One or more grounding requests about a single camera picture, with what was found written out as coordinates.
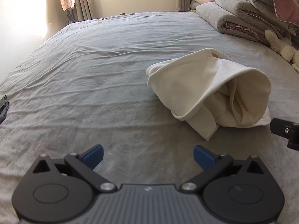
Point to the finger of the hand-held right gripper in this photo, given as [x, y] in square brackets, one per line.
[280, 126]

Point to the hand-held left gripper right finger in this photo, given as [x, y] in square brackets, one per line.
[203, 156]

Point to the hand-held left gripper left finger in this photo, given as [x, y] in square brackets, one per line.
[93, 156]

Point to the cream sweatshirt with orange print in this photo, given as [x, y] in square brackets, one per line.
[198, 81]

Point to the grey bed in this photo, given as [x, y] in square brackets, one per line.
[93, 74]

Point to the cream plush toy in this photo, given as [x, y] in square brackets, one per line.
[280, 44]

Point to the grey garment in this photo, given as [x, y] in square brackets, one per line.
[3, 109]

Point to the pink and grey pillow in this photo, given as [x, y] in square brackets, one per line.
[280, 0]

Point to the dark hanging bag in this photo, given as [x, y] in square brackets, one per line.
[69, 16]

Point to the folded pink garment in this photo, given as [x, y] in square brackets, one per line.
[201, 1]

